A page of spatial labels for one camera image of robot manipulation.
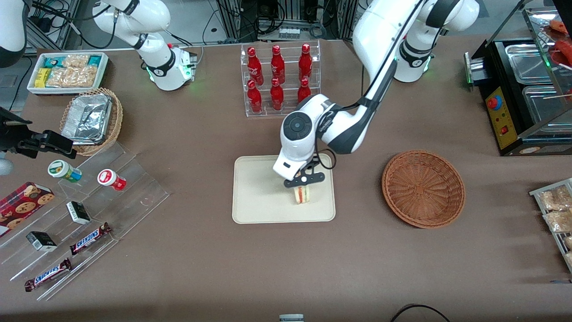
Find clear acrylic bottle rack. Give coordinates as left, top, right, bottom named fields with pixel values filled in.
left=240, top=40, right=322, bottom=118

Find steel food pan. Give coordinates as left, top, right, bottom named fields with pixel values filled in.
left=522, top=85, right=572, bottom=127
left=505, top=43, right=553, bottom=85

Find small dark green box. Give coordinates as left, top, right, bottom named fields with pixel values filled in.
left=26, top=231, right=58, bottom=252
left=66, top=201, right=92, bottom=225

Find large clear cracker bag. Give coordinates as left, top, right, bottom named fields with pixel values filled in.
left=46, top=66, right=98, bottom=89

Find red cola bottle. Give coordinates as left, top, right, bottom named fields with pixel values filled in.
left=299, top=43, right=313, bottom=81
left=247, top=47, right=264, bottom=85
left=297, top=78, right=312, bottom=104
left=270, top=77, right=285, bottom=111
left=270, top=45, right=286, bottom=84
left=247, top=80, right=263, bottom=114

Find grey wire snack rack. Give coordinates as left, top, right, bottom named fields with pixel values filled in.
left=529, top=178, right=572, bottom=274

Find yellow snack packet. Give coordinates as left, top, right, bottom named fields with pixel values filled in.
left=34, top=68, right=52, bottom=89

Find silver foil packets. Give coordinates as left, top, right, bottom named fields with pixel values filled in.
left=61, top=93, right=113, bottom=145

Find green sunflower-lidded jar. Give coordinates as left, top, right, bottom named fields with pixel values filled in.
left=48, top=160, right=83, bottom=183

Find clear acrylic stepped display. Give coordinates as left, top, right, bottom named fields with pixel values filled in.
left=0, top=141, right=171, bottom=301

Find white plastic snack bin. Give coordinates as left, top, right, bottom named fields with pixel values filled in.
left=27, top=52, right=109, bottom=96

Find cream plastic tray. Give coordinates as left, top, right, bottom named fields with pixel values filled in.
left=232, top=155, right=336, bottom=224

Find red-lidded small jar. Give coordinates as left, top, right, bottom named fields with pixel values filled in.
left=97, top=169, right=127, bottom=191

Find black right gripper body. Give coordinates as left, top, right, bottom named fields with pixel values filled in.
left=0, top=107, right=32, bottom=153

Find small clear cracker bag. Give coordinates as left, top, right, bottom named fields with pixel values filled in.
left=62, top=54, right=91, bottom=68

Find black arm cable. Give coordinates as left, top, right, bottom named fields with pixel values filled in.
left=313, top=0, right=425, bottom=171

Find red tartan cookie box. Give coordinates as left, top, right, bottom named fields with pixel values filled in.
left=0, top=181, right=55, bottom=238

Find light wicker basket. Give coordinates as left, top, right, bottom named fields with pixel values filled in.
left=59, top=87, right=124, bottom=157

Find brown wicker basket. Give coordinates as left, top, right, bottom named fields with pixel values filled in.
left=382, top=150, right=466, bottom=229

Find Snickers chocolate bar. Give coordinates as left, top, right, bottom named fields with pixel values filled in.
left=24, top=258, right=72, bottom=292
left=69, top=222, right=113, bottom=256

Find black table-edge cable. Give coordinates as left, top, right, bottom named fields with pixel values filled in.
left=391, top=304, right=452, bottom=322

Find black food warmer machine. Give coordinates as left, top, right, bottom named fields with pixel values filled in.
left=464, top=0, right=572, bottom=157

